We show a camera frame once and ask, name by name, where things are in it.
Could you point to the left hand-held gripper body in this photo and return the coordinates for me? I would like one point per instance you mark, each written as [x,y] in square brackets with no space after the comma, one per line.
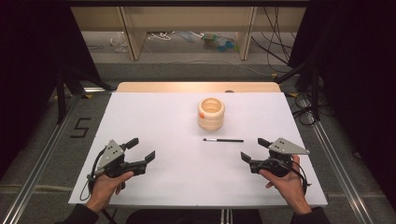
[113,161]

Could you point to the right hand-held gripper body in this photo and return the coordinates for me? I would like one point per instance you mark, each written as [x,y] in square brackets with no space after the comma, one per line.
[275,163]

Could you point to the black pen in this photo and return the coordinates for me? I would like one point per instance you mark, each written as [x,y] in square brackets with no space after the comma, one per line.
[225,140]

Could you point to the beige ribbed pen holder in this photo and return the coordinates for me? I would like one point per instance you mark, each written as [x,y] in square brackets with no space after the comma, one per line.
[211,119]

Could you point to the person's right hand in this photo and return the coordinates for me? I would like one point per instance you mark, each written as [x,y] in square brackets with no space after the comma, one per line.
[291,186]

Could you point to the person's left hand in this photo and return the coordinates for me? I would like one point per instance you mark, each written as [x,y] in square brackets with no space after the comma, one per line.
[104,189]

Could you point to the white table cover board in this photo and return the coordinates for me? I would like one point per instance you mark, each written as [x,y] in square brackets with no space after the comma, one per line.
[174,130]

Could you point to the black metal stand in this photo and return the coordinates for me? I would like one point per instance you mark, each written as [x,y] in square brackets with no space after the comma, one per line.
[314,90]
[62,96]

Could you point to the clear plastic bag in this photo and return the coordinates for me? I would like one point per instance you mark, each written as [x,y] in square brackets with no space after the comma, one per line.
[120,42]

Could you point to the colourful plastic toys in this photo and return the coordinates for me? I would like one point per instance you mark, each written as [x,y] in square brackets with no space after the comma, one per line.
[219,42]

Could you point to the black curtain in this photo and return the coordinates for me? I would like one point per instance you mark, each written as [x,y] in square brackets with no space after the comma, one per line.
[358,77]
[28,77]

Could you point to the light wooden shelf unit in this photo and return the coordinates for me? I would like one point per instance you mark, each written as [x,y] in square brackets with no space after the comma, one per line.
[186,18]

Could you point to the aluminium floor rail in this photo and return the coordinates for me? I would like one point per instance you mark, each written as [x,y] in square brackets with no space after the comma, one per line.
[34,177]
[342,174]

